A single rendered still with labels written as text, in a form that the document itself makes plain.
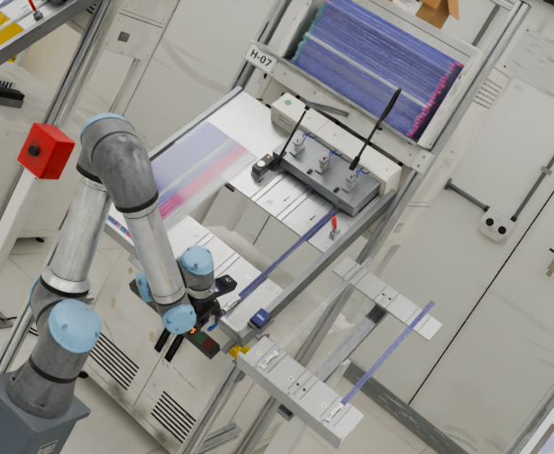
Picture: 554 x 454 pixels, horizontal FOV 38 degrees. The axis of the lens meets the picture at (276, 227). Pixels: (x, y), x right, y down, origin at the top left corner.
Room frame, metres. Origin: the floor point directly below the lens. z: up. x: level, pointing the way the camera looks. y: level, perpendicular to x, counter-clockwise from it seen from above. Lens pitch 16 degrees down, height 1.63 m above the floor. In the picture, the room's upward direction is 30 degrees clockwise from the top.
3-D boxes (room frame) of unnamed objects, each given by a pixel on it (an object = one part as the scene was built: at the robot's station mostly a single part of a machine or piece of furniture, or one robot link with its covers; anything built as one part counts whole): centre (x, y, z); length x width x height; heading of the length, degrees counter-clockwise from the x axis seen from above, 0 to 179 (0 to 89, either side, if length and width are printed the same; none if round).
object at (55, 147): (2.64, 0.84, 0.39); 0.24 x 0.24 x 0.78; 66
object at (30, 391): (1.59, 0.28, 0.60); 0.15 x 0.15 x 0.10
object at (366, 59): (2.64, -0.01, 1.52); 0.51 x 0.13 x 0.27; 66
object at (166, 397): (2.78, -0.01, 0.31); 0.70 x 0.65 x 0.62; 66
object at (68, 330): (1.59, 0.28, 0.72); 0.13 x 0.12 x 0.14; 35
